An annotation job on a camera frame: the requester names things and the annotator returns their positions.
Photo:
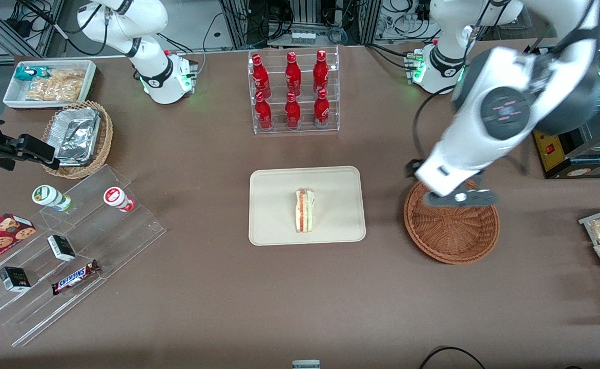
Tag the teal snack packet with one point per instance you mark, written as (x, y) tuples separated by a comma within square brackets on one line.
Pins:
[(28, 73)]

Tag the black yellow food warmer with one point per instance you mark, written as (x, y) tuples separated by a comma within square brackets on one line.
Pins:
[(556, 154)]

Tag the brown round wicker basket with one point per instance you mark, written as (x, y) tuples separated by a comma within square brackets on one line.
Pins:
[(451, 233)]

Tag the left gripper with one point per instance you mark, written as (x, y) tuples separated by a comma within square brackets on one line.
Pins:
[(412, 165)]

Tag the green lid yogurt bottle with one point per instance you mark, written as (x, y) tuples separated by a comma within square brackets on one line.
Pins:
[(48, 196)]

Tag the triangular sandwich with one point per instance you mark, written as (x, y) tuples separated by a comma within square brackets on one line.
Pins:
[(305, 210)]

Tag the white power strip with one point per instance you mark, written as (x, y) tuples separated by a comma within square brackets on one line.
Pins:
[(303, 37)]

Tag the red cola bottle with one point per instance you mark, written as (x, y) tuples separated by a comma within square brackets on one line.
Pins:
[(322, 110), (293, 74), (260, 77), (321, 72), (263, 113), (292, 113)]

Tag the silver foil container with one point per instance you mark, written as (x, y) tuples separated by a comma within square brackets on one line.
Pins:
[(77, 136)]

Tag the red cookie box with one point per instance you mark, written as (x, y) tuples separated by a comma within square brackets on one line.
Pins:
[(0, 238)]

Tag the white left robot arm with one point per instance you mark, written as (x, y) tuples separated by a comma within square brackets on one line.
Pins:
[(504, 113)]

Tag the Snickers chocolate bar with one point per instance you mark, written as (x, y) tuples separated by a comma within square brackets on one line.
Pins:
[(74, 278)]

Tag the white rectangular bin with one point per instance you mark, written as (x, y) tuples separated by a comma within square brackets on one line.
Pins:
[(15, 97)]

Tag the tan oval wicker basket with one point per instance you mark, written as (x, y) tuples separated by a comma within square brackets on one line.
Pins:
[(106, 138)]

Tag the clear acrylic bottle rack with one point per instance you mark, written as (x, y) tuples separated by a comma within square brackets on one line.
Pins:
[(307, 125)]

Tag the red lid yogurt bottle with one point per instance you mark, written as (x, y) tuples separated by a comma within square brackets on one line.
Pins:
[(117, 198)]

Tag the clear bag of chips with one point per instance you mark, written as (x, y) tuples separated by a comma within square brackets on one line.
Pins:
[(54, 91), (69, 75)]

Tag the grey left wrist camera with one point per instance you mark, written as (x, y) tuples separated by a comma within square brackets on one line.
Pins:
[(463, 197)]

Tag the aluminium frame rack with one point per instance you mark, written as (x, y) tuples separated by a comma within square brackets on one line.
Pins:
[(238, 23)]

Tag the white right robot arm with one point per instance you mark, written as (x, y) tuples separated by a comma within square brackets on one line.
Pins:
[(146, 61)]

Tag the small black white box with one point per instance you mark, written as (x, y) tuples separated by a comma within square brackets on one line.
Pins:
[(14, 279), (61, 247)]

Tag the clear acrylic stepped display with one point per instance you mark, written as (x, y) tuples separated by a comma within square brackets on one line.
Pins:
[(105, 241)]

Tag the small grey white device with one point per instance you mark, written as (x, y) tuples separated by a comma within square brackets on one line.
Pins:
[(306, 364)]

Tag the beige rectangular tray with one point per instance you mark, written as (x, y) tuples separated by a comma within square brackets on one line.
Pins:
[(274, 205)]

